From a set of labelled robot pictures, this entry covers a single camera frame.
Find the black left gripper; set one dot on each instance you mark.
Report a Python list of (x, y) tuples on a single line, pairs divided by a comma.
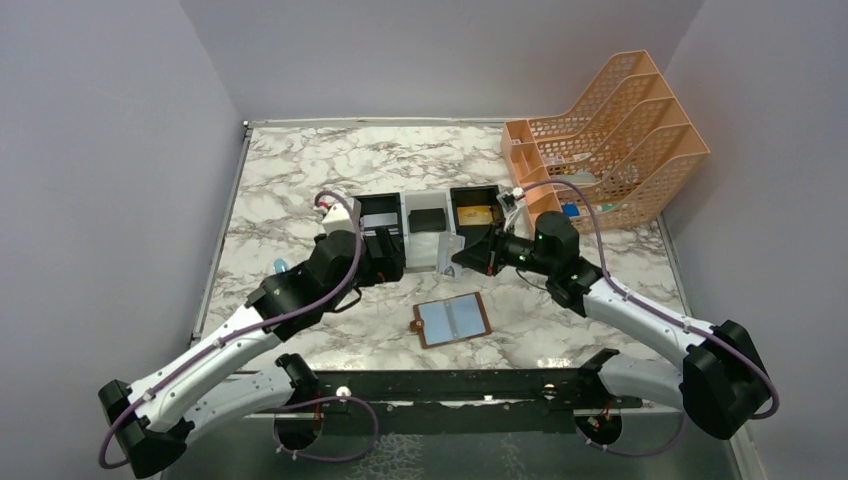
[(379, 253)]

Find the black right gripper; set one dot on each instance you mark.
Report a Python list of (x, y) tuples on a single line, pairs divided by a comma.
[(491, 249)]

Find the brown leather card holder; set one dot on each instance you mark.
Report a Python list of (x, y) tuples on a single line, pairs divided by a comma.
[(452, 320)]

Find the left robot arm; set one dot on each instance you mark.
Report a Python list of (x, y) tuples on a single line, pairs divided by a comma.
[(153, 420)]

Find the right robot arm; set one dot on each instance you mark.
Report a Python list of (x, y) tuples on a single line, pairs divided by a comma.
[(715, 373)]

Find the silver card in tray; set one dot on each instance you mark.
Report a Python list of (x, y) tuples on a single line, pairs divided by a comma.
[(387, 220)]

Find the gold card in tray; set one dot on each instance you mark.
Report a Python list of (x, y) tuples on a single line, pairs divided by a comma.
[(476, 215)]

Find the black cards in tray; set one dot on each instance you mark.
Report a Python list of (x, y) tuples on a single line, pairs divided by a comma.
[(427, 220)]

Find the white middle tray box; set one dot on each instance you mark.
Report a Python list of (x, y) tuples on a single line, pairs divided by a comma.
[(421, 248)]

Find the black right tray box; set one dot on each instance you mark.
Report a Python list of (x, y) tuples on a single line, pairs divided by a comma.
[(476, 195)]

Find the black tray box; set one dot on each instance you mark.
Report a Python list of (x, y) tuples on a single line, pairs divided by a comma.
[(476, 195), (380, 203)]

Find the black left tray box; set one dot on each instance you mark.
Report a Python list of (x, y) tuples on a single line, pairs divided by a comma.
[(380, 203)]

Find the blue correction tape blister pack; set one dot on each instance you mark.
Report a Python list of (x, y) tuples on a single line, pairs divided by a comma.
[(278, 266)]

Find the orange plastic file organizer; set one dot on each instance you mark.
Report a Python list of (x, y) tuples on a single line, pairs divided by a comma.
[(624, 149)]

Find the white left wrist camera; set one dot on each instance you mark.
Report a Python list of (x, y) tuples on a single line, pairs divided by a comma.
[(337, 218)]

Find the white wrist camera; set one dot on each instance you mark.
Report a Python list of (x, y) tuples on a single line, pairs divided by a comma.
[(337, 218), (511, 203)]

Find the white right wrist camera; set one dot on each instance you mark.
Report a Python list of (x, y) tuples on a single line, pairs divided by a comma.
[(511, 203)]

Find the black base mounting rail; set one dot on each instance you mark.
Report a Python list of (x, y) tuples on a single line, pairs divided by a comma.
[(433, 402)]

